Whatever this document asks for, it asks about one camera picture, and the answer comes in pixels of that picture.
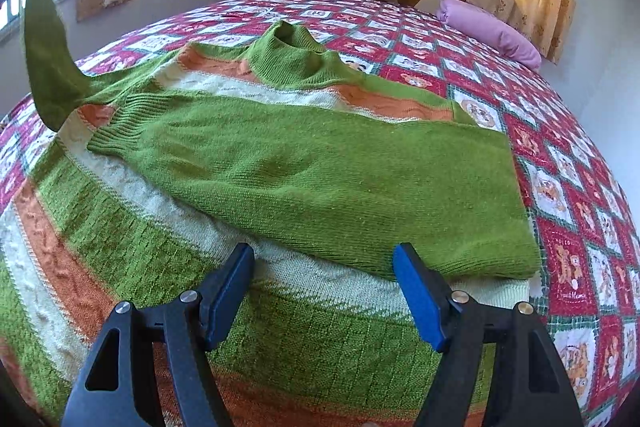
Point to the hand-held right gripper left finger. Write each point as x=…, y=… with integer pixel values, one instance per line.
x=230, y=292

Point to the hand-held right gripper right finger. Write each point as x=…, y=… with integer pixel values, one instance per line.
x=420, y=302

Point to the green striped knit sweater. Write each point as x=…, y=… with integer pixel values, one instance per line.
x=310, y=167

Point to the red checked printed blanket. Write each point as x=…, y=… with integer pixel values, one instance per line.
x=565, y=257

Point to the pink pillow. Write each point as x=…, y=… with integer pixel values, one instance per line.
x=490, y=32

